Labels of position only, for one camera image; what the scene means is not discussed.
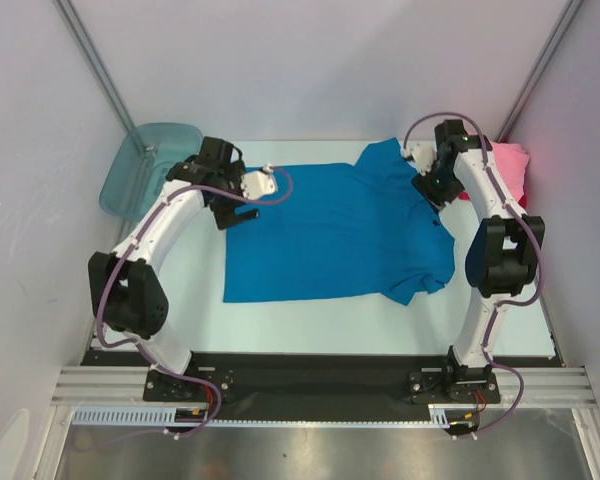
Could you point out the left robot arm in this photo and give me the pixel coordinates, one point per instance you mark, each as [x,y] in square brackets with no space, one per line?
[126,293]

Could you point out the right aluminium frame post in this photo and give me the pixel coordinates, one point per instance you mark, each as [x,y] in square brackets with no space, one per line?
[557,36]

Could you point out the blue t-shirt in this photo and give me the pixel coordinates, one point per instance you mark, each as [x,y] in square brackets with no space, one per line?
[346,230]

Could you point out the pink folded t-shirt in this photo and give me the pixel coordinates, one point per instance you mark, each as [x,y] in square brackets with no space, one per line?
[512,160]

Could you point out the left aluminium frame post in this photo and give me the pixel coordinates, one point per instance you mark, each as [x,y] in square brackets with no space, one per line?
[88,49]

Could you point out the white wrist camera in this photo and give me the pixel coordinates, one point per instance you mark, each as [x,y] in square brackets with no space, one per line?
[421,156]
[258,183]

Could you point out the aluminium frame post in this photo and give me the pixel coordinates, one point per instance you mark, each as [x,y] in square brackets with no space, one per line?
[88,49]
[557,36]

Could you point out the aluminium front rail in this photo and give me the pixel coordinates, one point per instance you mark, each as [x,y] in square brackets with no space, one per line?
[548,388]

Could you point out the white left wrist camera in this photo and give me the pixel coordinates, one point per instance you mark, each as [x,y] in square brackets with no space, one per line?
[258,183]

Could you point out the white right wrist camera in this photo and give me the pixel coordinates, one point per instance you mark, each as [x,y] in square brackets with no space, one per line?
[421,156]

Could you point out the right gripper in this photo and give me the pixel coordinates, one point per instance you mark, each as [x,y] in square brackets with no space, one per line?
[435,195]

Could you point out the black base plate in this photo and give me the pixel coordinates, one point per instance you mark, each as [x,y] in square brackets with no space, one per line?
[329,387]

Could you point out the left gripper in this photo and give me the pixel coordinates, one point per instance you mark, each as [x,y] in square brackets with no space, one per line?
[225,219]

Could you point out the white slotted cable duct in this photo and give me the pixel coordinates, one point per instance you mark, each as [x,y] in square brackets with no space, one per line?
[173,417]

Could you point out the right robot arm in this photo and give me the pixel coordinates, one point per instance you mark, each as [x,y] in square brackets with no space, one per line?
[505,254]

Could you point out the teal translucent plastic bin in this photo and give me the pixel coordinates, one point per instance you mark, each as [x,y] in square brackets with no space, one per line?
[138,172]

